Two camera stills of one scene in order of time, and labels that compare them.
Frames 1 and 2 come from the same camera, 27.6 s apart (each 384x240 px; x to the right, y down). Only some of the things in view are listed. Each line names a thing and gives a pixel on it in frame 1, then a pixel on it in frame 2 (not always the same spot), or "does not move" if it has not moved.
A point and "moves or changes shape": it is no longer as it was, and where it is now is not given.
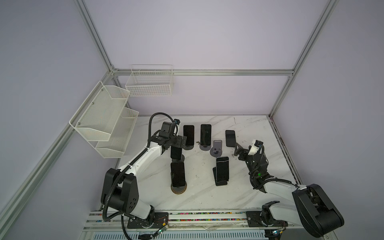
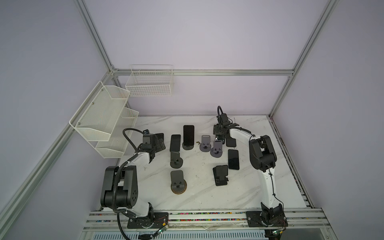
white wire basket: x=146 y=80 does not move
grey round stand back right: x=216 y=151 does not move
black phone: x=230 y=138 does not move
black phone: x=222 y=168 to x=233 y=159
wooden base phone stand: x=179 y=190 does not move
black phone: x=205 y=134 to x=220 y=137
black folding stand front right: x=218 y=183 does not move
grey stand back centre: x=205 y=147 does not move
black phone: x=176 y=152 moves or changes shape
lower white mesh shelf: x=116 y=145 does not move
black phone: x=177 y=174 moves or changes shape
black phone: x=189 y=132 does not move
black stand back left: x=188 y=147 does not move
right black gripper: x=240 y=149 to x=215 y=128
